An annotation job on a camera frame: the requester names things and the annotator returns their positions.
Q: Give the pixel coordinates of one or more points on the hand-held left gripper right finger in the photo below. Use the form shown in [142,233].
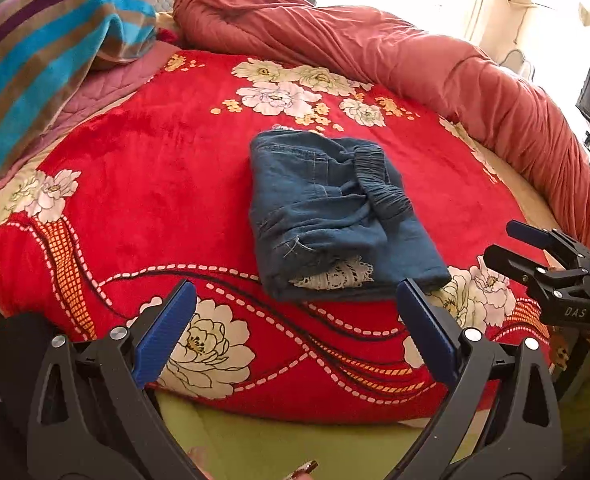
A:
[427,325]

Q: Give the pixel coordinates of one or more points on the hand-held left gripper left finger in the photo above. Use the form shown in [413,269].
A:
[167,332]

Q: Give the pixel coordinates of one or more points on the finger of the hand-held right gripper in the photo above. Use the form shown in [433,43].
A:
[527,232]
[512,262]

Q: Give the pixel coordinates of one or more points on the blue pants with white lace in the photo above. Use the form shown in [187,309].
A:
[325,210]

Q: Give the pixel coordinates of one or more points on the beige bed sheet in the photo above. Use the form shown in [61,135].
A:
[520,185]

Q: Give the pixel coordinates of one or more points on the red floral blanket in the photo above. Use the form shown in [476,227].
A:
[175,185]

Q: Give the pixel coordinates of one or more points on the green cloth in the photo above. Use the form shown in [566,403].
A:
[300,440]

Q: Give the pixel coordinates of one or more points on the pink quilted pillow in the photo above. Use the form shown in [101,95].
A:
[105,95]

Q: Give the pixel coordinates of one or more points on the dusty red quilt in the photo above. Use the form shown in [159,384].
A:
[375,40]

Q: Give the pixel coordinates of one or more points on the striped towel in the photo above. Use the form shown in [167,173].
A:
[50,55]

